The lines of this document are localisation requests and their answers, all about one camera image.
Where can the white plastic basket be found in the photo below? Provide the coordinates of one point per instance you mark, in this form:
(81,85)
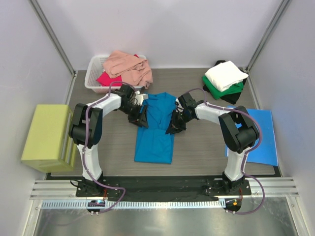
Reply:
(95,69)

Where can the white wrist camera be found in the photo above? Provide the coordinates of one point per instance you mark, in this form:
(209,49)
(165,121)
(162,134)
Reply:
(140,98)
(178,105)

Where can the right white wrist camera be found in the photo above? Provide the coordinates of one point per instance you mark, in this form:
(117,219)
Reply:
(178,105)

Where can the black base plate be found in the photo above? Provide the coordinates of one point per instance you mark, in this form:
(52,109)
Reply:
(232,204)

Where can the white slotted cable duct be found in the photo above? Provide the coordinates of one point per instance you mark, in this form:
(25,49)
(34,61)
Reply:
(99,204)

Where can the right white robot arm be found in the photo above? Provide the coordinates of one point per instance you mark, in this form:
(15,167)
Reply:
(238,128)

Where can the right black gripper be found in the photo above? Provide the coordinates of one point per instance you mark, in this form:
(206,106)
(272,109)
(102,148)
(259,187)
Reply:
(174,123)

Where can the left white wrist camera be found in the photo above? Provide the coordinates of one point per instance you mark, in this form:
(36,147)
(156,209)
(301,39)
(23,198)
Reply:
(140,98)

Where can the black folded t shirt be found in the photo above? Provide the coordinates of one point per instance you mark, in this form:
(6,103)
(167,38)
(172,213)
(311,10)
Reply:
(231,98)

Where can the pink t shirt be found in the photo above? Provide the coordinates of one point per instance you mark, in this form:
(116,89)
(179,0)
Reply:
(133,70)

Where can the yellow green box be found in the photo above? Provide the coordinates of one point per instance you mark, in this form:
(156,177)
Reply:
(48,147)

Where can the aluminium rail frame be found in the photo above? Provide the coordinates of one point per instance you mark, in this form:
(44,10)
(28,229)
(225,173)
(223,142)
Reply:
(188,190)

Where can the blue folder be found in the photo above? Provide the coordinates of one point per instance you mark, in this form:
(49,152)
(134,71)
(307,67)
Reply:
(266,152)

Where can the red t shirt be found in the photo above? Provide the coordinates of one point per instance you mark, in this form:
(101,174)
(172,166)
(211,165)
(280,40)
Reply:
(105,78)

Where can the white folded t shirt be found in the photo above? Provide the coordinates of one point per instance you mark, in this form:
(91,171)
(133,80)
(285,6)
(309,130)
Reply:
(224,75)

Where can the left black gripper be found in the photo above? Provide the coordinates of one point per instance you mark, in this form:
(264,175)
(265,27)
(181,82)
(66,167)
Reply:
(136,118)

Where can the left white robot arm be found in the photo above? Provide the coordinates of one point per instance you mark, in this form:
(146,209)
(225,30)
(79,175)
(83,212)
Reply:
(86,131)

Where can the blue t shirt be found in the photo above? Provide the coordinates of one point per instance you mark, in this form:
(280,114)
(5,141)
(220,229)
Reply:
(153,144)

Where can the green folded t shirt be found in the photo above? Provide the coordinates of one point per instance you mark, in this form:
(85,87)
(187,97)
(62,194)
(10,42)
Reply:
(221,92)

